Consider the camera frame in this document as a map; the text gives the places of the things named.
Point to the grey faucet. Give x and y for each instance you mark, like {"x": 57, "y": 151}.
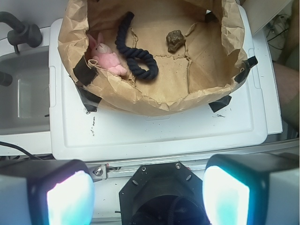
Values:
{"x": 22, "y": 32}

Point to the brown paper bag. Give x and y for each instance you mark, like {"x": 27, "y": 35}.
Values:
{"x": 198, "y": 73}

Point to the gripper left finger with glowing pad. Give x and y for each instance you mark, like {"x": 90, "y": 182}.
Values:
{"x": 46, "y": 192}

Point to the aluminium frame rail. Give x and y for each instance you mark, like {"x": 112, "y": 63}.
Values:
{"x": 196, "y": 162}

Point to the brown rock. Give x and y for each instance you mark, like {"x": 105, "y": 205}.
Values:
{"x": 175, "y": 40}

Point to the black tape strip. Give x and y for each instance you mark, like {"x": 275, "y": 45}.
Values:
{"x": 244, "y": 72}
{"x": 84, "y": 73}
{"x": 221, "y": 103}
{"x": 89, "y": 100}

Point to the black tape strip lower left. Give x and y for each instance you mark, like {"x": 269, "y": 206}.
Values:
{"x": 89, "y": 100}

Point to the pink plush bunny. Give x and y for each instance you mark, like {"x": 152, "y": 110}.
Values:
{"x": 105, "y": 57}

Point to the black tape strip lower right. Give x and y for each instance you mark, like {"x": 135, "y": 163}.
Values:
{"x": 221, "y": 103}

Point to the black octagonal mount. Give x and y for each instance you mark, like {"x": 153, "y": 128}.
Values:
{"x": 162, "y": 195}

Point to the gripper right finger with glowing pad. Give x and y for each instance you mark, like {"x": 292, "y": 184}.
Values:
{"x": 252, "y": 189}

